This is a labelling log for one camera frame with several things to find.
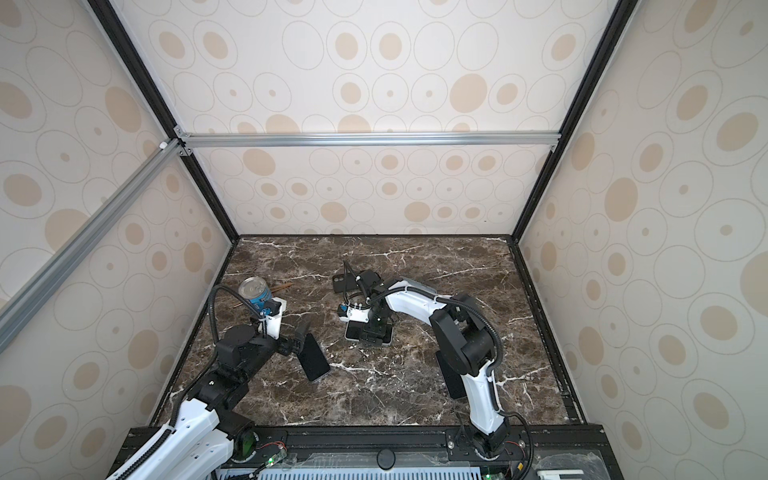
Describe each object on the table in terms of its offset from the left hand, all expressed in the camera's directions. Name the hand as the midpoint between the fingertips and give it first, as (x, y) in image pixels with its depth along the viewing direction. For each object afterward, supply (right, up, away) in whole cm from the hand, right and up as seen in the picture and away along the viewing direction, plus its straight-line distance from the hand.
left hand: (301, 313), depth 78 cm
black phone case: (+5, +6, +28) cm, 29 cm away
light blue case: (+22, -7, +5) cm, 24 cm away
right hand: (+17, -7, +16) cm, 25 cm away
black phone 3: (+41, -20, +5) cm, 46 cm away
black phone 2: (0, -15, +10) cm, 18 cm away
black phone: (+13, -5, +6) cm, 15 cm away
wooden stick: (-18, +4, +26) cm, 32 cm away
